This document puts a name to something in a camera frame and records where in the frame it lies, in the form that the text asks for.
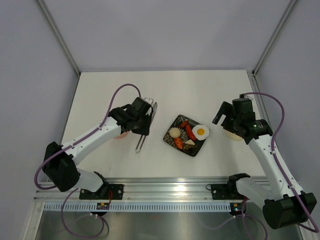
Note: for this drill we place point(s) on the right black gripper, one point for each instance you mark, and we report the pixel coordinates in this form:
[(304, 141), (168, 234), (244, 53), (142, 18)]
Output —
[(225, 109)]

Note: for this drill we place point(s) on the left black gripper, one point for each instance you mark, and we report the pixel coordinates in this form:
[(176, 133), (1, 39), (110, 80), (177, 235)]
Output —
[(145, 130)]

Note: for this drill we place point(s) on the metal tongs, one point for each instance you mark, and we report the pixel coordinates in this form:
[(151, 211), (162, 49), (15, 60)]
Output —
[(146, 129)]

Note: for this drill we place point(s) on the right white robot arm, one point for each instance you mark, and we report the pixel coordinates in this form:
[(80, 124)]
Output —
[(286, 203)]

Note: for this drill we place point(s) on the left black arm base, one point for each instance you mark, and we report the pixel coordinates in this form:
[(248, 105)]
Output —
[(106, 192)]

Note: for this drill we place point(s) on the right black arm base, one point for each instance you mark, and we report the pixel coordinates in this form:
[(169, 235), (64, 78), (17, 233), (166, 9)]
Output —
[(222, 192)]

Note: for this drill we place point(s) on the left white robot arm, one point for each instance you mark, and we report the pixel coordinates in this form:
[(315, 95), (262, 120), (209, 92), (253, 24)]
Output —
[(61, 161)]

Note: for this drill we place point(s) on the cream pink lunch box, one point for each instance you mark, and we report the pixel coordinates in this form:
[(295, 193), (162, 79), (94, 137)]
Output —
[(123, 135)]

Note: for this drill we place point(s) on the cream lunch box lid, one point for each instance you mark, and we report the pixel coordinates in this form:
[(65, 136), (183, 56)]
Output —
[(233, 136)]

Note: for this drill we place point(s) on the fried egg toy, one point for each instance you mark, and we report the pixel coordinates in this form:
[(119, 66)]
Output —
[(201, 132)]

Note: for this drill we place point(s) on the red sausage toy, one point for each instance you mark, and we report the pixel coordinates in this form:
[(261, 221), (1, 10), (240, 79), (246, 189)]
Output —
[(190, 133)]

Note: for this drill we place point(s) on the small red shrimp toy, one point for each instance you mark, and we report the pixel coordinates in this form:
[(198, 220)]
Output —
[(183, 124)]

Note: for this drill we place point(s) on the white steamed bun toy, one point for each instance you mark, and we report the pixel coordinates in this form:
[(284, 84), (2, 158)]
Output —
[(174, 132)]

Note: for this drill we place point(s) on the black patterned square plate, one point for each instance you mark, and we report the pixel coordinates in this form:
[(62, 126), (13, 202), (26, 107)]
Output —
[(176, 124)]

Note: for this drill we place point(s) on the cream tofu block toy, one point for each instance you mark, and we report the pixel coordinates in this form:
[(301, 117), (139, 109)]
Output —
[(190, 143)]

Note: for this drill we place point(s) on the orange fried cutlet toy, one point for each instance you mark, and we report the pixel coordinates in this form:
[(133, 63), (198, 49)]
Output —
[(179, 143)]

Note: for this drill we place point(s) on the white slotted cable duct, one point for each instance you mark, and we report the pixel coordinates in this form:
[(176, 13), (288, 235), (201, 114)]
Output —
[(149, 207)]

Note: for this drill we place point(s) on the right aluminium frame post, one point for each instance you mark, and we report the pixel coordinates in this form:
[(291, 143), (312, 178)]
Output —
[(275, 35)]

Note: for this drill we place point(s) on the aluminium frame post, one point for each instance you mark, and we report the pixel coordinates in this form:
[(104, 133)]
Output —
[(275, 35), (44, 10)]

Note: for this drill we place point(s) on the left aluminium frame post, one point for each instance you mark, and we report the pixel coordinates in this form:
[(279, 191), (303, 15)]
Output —
[(44, 10)]

